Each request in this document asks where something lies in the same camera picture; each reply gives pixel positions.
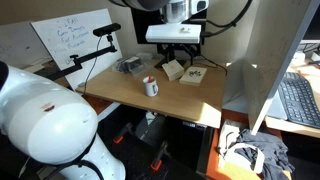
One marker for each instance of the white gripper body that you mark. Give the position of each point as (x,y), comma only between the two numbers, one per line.
(173,33)

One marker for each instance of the red marker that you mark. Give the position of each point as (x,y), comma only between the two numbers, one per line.
(150,79)

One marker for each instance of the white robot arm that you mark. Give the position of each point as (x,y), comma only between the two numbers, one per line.
(55,126)

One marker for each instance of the white mug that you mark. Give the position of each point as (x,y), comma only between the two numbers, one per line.
(151,89)

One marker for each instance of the small white cardboard box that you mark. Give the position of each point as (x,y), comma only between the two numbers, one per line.
(173,70)

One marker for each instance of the black monitor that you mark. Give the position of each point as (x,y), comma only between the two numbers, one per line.
(142,20)

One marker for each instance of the flat tan box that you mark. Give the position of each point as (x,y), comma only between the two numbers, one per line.
(193,76)

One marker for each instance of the clear plastic bag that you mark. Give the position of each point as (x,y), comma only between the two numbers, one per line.
(133,65)

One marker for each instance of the grey divider panel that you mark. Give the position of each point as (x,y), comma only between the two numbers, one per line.
(277,31)

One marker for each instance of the leaning whiteboard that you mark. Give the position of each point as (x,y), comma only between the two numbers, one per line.
(73,35)

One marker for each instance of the black keyboard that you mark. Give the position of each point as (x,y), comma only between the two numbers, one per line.
(298,100)

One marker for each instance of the dark grey cloth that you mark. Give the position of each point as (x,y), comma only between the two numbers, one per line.
(274,151)

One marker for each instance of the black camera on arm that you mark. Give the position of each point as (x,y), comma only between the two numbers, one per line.
(106,29)

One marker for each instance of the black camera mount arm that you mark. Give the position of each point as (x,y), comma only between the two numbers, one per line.
(78,61)

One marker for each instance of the orange-handled clamp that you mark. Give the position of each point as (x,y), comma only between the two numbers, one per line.
(126,129)
(156,163)

